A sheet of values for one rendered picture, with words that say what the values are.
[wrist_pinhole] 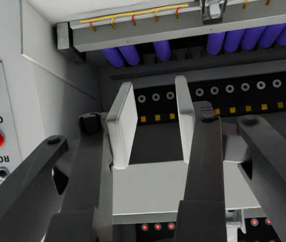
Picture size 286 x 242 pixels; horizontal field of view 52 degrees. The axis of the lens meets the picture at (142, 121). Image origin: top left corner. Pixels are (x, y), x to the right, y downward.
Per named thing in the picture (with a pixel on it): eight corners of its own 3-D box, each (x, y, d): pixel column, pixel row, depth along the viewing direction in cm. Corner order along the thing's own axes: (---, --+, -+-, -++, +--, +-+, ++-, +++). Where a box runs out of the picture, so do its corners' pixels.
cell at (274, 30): (256, 34, 36) (270, 8, 29) (272, 32, 35) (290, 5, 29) (258, 49, 35) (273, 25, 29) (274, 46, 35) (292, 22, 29)
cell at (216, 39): (205, 42, 37) (208, 17, 30) (220, 39, 36) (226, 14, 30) (206, 55, 36) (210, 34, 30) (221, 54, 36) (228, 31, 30)
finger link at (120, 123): (128, 169, 16) (114, 170, 16) (138, 118, 22) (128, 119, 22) (118, 119, 15) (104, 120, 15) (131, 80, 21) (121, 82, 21)
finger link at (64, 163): (106, 177, 14) (48, 182, 14) (121, 131, 19) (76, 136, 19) (101, 150, 13) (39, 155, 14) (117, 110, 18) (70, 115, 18)
